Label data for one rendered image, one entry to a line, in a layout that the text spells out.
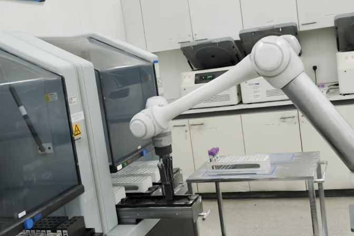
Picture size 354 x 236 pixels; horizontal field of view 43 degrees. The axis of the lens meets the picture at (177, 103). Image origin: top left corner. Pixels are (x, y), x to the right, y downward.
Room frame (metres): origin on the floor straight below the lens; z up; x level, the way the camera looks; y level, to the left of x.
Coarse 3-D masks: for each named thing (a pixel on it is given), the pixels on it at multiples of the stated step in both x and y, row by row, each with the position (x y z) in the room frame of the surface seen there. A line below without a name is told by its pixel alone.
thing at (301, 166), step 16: (208, 160) 2.44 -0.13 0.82; (272, 160) 2.25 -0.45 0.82; (288, 160) 2.20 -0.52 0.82; (304, 160) 2.16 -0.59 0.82; (192, 176) 2.15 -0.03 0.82; (208, 176) 2.11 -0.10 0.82; (224, 176) 2.07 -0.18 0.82; (240, 176) 2.03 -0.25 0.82; (256, 176) 2.00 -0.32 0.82; (272, 176) 1.96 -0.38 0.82; (288, 176) 1.93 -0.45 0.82; (304, 176) 1.90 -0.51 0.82; (320, 176) 2.28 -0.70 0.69; (192, 192) 2.11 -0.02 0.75; (320, 192) 2.29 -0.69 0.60; (320, 208) 2.29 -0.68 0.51; (224, 224) 2.50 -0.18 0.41
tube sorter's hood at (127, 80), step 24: (72, 48) 2.09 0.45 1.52; (96, 48) 2.28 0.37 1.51; (120, 48) 2.47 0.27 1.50; (120, 72) 2.03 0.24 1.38; (144, 72) 2.29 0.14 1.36; (120, 96) 2.00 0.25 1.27; (144, 96) 2.25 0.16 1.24; (120, 120) 1.97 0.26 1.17; (120, 144) 1.94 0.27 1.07; (144, 144) 2.17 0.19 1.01
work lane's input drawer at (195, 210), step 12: (120, 204) 1.87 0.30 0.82; (132, 204) 1.85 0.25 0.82; (144, 204) 1.83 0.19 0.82; (156, 204) 1.81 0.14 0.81; (168, 204) 1.79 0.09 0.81; (180, 204) 1.77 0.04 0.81; (192, 204) 1.77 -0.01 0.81; (120, 216) 1.86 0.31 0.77; (132, 216) 1.84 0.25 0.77; (144, 216) 1.82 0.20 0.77; (156, 216) 1.80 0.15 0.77; (168, 216) 1.78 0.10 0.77; (180, 216) 1.76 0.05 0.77; (192, 216) 1.75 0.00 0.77; (204, 216) 1.76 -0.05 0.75
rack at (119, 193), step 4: (116, 188) 1.96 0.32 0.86; (120, 188) 1.96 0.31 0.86; (124, 188) 1.97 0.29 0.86; (116, 192) 1.90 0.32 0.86; (120, 192) 1.93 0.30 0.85; (124, 192) 1.97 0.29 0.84; (116, 196) 1.89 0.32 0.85; (120, 196) 1.92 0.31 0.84; (124, 196) 1.96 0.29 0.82; (116, 200) 1.89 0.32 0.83; (120, 200) 1.92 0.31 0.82
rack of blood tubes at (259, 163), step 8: (216, 160) 2.16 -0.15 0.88; (224, 160) 2.14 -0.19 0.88; (232, 160) 2.13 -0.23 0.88; (240, 160) 2.09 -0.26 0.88; (248, 160) 2.08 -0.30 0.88; (256, 160) 2.05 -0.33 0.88; (264, 160) 2.03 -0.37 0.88; (208, 168) 2.14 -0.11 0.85; (224, 168) 2.13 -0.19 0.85; (232, 168) 2.17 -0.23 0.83; (240, 168) 2.16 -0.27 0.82; (248, 168) 2.14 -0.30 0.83; (256, 168) 2.12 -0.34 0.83; (264, 168) 2.03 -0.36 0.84
